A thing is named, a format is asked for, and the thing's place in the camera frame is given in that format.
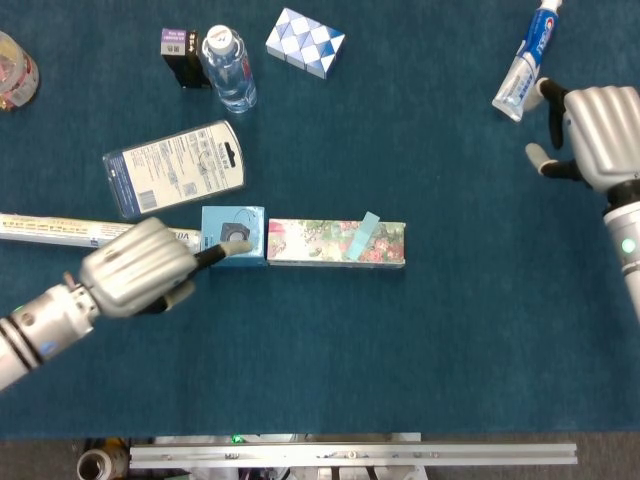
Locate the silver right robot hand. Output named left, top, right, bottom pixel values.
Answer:
left=524, top=77, right=640, bottom=194

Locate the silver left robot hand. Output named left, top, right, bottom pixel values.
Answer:
left=64, top=216, right=254, bottom=320

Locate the light blue tape strip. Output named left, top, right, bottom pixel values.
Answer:
left=344, top=210, right=383, bottom=262

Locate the long white roll box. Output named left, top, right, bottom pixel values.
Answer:
left=0, top=212, right=203, bottom=250

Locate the light blue speaker box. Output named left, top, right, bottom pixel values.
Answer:
left=199, top=205, right=268, bottom=269

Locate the white blue toothpaste tube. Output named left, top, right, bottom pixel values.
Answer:
left=491, top=0, right=565, bottom=124

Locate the long floral print box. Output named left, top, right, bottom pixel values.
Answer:
left=266, top=218, right=408, bottom=270

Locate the black purple small box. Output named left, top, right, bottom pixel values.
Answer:
left=160, top=27, right=214, bottom=91

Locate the white blister pack card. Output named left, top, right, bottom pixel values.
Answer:
left=102, top=119, right=248, bottom=221

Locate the brown tape roll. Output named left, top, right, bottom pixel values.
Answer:
left=75, top=447, right=131, bottom=480

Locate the clear water bottle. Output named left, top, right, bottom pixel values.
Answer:
left=200, top=24, right=259, bottom=115

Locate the teal felt table cloth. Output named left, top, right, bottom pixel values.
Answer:
left=0, top=0, right=640, bottom=442

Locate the blue white snake puzzle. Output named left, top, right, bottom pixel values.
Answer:
left=264, top=6, right=347, bottom=81

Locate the aluminium profile rail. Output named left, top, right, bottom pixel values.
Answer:
left=128, top=441, right=580, bottom=471

